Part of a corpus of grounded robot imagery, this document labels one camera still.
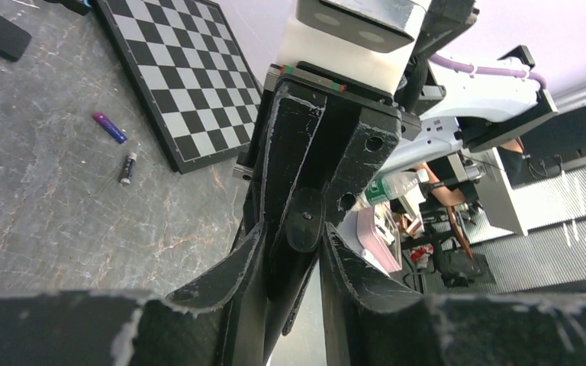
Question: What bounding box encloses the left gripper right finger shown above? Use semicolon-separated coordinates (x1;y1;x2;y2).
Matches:
319;224;586;365

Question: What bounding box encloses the black white chessboard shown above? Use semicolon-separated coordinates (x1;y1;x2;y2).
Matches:
92;0;261;174

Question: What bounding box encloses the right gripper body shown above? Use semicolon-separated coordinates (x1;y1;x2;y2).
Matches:
233;62;421;181

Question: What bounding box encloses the blue owl figure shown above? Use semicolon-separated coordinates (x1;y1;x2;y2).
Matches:
44;0;92;16

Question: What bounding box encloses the purple blue battery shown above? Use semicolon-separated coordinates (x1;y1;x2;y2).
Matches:
92;112;127;144

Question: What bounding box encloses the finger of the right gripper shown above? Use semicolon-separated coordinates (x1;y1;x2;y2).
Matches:
324;108;401;226
242;80;327;253

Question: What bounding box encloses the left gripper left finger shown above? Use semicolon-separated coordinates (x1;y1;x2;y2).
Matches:
0;224;267;365

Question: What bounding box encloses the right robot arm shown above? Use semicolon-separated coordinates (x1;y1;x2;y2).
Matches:
236;1;557;243

